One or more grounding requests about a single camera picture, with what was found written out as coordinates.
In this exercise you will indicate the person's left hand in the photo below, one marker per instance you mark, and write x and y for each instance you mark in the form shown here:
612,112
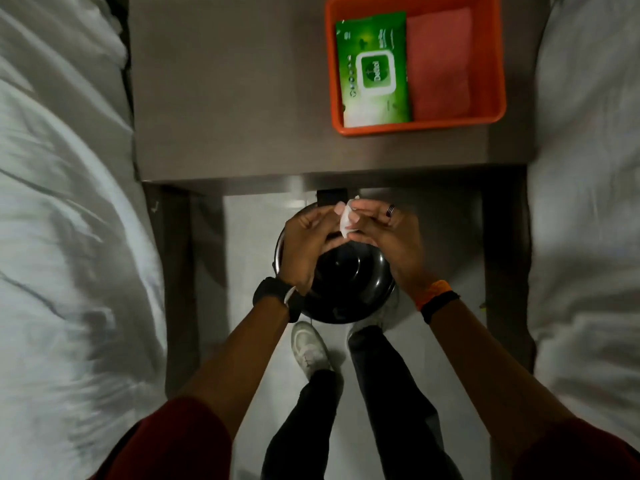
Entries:
302,244

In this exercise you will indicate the person's right hand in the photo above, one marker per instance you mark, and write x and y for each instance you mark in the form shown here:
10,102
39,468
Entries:
395,244

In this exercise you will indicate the white wet wipe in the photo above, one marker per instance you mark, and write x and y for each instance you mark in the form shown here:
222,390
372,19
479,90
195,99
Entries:
345,227

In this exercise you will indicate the black trash bin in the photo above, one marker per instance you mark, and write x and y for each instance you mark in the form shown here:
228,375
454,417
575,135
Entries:
350,284

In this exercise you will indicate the green wet wipe packet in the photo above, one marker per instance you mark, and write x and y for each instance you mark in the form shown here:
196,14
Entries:
372,44

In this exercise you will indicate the person's right forearm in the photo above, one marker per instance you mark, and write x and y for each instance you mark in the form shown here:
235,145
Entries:
495,379

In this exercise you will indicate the person's left forearm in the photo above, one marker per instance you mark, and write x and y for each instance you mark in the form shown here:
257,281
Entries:
240,364

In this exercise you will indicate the person's left white shoe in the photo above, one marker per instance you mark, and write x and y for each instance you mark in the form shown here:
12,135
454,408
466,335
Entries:
310,347

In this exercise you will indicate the person's left red sleeve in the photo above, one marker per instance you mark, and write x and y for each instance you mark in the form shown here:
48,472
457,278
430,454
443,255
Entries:
175,444

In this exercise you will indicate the person's red sleeve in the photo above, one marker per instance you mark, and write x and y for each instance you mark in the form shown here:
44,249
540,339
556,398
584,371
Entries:
580,454
175,444

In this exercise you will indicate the person's right red sleeve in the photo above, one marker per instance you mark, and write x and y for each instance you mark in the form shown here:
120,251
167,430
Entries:
580,454

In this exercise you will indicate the black wristwatch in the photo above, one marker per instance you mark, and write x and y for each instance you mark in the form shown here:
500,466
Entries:
272,290

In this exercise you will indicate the orange wristband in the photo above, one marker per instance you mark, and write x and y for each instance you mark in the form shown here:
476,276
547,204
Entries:
431,293

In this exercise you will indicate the black wristband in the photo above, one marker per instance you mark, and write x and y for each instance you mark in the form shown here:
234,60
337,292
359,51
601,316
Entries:
440,304

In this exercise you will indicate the dark trousers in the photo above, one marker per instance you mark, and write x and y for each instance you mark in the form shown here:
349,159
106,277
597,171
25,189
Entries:
395,409

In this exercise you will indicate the grey bedside table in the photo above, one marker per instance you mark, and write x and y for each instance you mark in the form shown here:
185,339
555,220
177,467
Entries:
225,94

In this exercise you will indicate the pink folded cloth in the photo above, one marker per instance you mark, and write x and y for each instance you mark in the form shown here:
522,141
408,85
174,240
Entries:
440,64

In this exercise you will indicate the white bed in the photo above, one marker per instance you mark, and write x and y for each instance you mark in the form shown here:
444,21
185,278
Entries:
65,244
585,219

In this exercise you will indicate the orange plastic tray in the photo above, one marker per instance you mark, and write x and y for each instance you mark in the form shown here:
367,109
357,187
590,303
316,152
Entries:
487,59

